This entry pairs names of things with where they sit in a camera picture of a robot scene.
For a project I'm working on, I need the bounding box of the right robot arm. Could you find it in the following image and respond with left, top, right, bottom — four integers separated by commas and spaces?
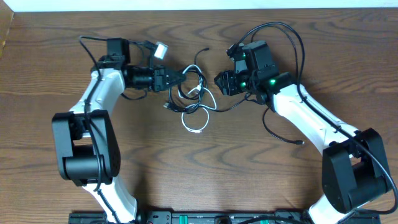
214, 40, 393, 223

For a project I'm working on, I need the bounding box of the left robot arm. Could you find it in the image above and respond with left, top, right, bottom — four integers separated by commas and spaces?
52, 38, 185, 223

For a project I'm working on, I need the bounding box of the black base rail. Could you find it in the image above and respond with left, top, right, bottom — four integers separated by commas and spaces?
68, 210, 381, 224

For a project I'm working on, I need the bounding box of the white USB cable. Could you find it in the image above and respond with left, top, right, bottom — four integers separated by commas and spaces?
180, 64, 218, 134

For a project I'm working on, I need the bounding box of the cardboard box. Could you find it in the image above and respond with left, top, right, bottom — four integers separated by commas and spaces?
0, 0, 14, 57

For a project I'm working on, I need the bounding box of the black USB cable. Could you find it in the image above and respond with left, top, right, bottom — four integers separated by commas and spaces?
162, 21, 306, 146

